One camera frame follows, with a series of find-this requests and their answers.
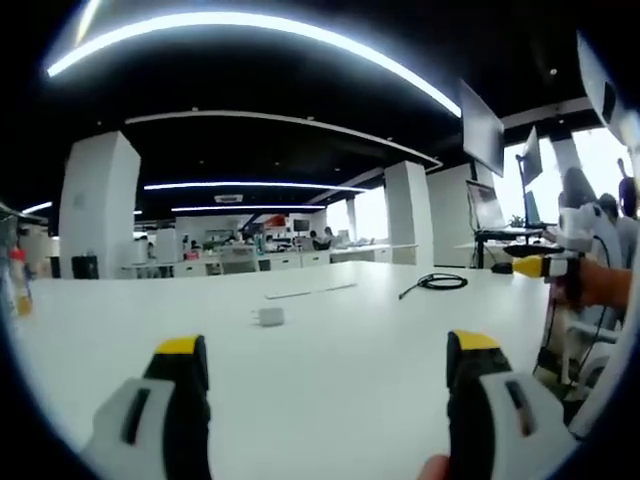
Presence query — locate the open laptop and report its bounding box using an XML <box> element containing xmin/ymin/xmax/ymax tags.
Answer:
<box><xmin>465</xmin><ymin>178</ymin><xmax>526</xmax><ymax>234</ymax></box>

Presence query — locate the black standing desk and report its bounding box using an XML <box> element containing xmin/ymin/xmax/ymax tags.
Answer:
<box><xmin>472</xmin><ymin>225</ymin><xmax>559</xmax><ymax>270</ymax></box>

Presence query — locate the person's left hand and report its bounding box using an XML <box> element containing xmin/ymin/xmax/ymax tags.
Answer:
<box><xmin>417</xmin><ymin>453</ymin><xmax>451</xmax><ymax>480</ymax></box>

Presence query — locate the flat white keyboard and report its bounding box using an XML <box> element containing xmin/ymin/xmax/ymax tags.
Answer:
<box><xmin>264</xmin><ymin>282</ymin><xmax>358</xmax><ymax>301</ymax></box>

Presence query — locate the long ceiling light strip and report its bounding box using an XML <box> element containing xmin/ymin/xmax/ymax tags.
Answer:
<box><xmin>45</xmin><ymin>10</ymin><xmax>463</xmax><ymax>119</ymax></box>

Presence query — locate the black box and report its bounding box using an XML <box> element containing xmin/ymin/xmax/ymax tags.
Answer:
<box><xmin>71</xmin><ymin>254</ymin><xmax>99</xmax><ymax>281</ymax></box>

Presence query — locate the white office chair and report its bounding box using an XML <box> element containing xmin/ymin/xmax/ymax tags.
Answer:
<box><xmin>535</xmin><ymin>299</ymin><xmax>624</xmax><ymax>402</ymax></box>

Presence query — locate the black Type-C cable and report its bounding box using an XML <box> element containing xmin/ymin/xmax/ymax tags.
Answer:
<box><xmin>398</xmin><ymin>272</ymin><xmax>469</xmax><ymax>302</ymax></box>

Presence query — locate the orange drink bottle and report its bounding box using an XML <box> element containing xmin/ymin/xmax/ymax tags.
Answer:
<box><xmin>6</xmin><ymin>246</ymin><xmax>34</xmax><ymax>317</ymax></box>

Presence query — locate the white charger adapter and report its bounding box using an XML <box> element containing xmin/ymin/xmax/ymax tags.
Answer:
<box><xmin>250</xmin><ymin>307</ymin><xmax>288</xmax><ymax>329</ymax></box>

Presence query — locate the large black monitor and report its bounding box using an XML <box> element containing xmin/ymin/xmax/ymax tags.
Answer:
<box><xmin>458</xmin><ymin>78</ymin><xmax>507</xmax><ymax>179</ymax></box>

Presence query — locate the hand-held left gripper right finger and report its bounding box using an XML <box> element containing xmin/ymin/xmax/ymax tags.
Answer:
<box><xmin>445</xmin><ymin>328</ymin><xmax>582</xmax><ymax>480</ymax></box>

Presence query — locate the white device with black patch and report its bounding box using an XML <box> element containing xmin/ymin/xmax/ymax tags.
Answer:
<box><xmin>575</xmin><ymin>29</ymin><xmax>640</xmax><ymax>151</ymax></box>

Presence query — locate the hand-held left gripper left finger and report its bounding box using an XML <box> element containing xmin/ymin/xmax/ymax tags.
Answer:
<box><xmin>81</xmin><ymin>334</ymin><xmax>213</xmax><ymax>480</ymax></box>

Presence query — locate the white desk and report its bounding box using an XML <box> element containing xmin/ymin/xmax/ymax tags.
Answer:
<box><xmin>0</xmin><ymin>259</ymin><xmax>569</xmax><ymax>480</ymax></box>

